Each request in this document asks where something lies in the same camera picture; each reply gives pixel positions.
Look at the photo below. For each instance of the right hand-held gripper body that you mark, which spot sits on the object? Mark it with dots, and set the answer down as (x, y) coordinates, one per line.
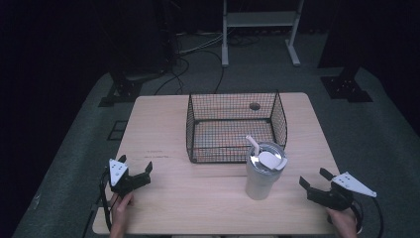
(333, 197)

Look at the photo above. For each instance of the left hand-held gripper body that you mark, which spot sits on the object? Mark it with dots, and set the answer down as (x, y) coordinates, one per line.
(123, 182)

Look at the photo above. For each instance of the white tumbler with lid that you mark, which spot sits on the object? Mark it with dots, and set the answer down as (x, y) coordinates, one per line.
(264, 175)

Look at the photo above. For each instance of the white drinking straw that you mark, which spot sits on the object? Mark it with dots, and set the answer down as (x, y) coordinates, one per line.
(253, 144)

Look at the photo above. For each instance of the person's left hand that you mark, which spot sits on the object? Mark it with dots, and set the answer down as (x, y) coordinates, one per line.
(121, 206)

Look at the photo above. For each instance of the person's right hand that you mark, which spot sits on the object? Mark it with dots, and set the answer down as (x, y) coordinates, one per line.
(343, 221)

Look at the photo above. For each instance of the black stand base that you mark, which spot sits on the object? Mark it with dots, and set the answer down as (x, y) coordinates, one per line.
(346, 86)
(122, 89)

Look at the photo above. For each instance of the black rectangular floor frame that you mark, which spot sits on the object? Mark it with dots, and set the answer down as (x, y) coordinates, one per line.
(117, 130)

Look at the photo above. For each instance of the white metal stand frame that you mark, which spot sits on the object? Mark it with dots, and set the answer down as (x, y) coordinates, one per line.
(261, 19)

